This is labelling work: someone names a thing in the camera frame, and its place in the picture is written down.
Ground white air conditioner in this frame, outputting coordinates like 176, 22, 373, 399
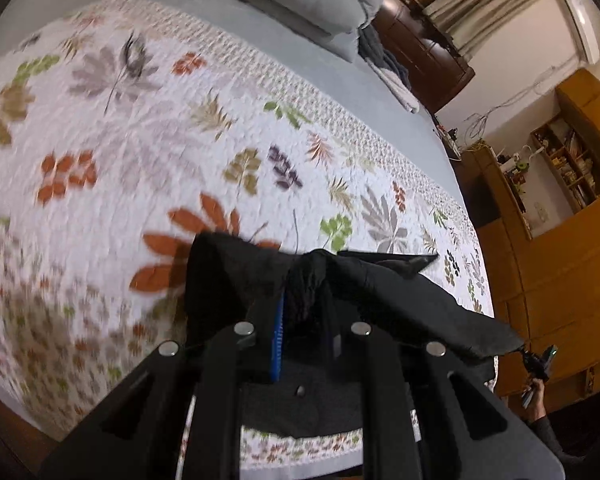
562, 0, 600, 66

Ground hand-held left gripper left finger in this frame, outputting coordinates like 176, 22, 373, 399
40, 292, 288, 480

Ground beige curtain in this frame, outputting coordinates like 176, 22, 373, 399
422, 0, 561, 57

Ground person's right forearm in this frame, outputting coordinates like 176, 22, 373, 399
527, 412, 581, 466

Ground dark wooden dresser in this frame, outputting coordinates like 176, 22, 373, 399
365, 0, 477, 115

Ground wooden wardrobe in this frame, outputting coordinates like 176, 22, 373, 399
455, 145, 600, 411

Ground folded clothes pile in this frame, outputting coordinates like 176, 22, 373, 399
356, 24, 413, 92

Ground white folded cloth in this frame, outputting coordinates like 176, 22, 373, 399
375, 65, 422, 115

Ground white wall cables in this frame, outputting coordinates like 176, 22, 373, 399
462, 65, 581, 151

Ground leaf print quilt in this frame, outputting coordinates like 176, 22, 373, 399
0, 0, 498, 471

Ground wooden wall shelf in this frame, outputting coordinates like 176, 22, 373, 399
530, 67, 600, 213

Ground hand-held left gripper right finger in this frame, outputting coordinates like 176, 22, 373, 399
320, 285, 568, 480

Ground person's right hand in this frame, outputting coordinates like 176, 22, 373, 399
521, 379, 548, 418

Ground black pants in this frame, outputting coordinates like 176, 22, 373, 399
184, 231, 526, 438

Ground grey bed sheet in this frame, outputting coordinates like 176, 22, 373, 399
0, 0, 478, 478

